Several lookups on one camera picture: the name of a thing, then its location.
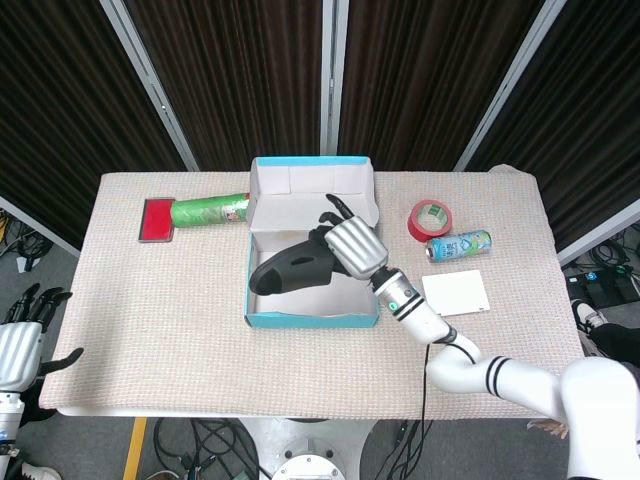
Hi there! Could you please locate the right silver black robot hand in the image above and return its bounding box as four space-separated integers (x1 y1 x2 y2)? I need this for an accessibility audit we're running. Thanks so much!
317 193 391 281

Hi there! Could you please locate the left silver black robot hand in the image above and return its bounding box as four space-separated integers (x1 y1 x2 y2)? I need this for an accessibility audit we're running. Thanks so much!
0 283 85 391

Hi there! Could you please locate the blue cardboard shoebox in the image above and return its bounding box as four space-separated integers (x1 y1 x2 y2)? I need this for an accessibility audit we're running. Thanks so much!
243 155 380 330

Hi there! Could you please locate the black shoe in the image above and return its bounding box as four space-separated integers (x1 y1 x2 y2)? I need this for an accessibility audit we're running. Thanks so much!
249 227 351 296

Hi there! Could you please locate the red tape roll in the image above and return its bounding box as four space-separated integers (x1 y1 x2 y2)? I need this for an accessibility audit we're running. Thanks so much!
407 199 454 243

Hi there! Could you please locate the light blue drink can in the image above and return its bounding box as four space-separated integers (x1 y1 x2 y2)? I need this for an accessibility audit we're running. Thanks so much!
425 229 494 264

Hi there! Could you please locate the white square board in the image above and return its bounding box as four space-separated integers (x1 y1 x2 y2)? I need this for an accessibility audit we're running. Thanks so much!
421 269 491 318

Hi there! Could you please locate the beige waffle tablecloth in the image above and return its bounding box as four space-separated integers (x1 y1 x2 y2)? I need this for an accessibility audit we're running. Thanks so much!
38 164 589 420

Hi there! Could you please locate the green chips tube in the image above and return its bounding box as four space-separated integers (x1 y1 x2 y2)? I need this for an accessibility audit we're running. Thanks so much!
171 192 252 230

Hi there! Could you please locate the red ink pad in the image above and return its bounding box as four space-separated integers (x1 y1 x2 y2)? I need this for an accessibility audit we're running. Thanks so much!
137 198 176 245

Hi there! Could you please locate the black power strip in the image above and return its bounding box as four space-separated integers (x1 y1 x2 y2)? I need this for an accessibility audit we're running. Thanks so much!
567 272 619 301

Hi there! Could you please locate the white black sneaker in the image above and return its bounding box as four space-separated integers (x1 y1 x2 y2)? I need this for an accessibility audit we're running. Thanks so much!
569 298 609 331

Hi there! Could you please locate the black trouser leg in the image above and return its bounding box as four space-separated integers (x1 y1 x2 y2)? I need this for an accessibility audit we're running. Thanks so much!
582 322 640 361

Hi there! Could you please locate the white partition post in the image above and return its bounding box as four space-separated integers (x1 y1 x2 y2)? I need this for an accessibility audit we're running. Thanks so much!
319 0 350 157
98 0 202 172
0 193 81 257
452 0 569 172
557 199 640 266

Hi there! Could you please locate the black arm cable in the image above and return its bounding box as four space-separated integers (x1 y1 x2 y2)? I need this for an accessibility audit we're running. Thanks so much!
418 327 481 454

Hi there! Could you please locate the black floor cable bundle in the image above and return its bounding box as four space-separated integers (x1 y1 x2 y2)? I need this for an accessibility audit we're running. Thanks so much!
149 417 261 480

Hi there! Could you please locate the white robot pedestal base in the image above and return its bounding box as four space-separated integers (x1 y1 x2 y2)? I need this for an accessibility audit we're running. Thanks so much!
239 417 377 480

